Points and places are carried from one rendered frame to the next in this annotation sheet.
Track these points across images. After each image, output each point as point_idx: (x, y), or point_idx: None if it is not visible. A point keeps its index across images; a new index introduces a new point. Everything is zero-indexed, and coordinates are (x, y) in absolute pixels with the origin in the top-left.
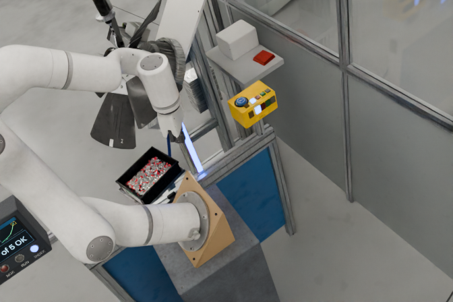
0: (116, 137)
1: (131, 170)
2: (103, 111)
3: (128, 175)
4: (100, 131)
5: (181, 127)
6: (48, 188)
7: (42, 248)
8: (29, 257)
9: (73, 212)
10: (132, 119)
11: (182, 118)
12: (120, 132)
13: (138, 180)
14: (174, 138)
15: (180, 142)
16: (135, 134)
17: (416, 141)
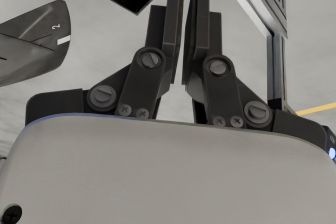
0: (51, 37)
1: None
2: (12, 78)
3: None
4: (48, 62)
5: (156, 79)
6: None
7: (328, 142)
8: (335, 149)
9: None
10: (3, 27)
11: (115, 165)
12: (40, 36)
13: None
14: (296, 136)
15: (220, 16)
16: (33, 10)
17: None
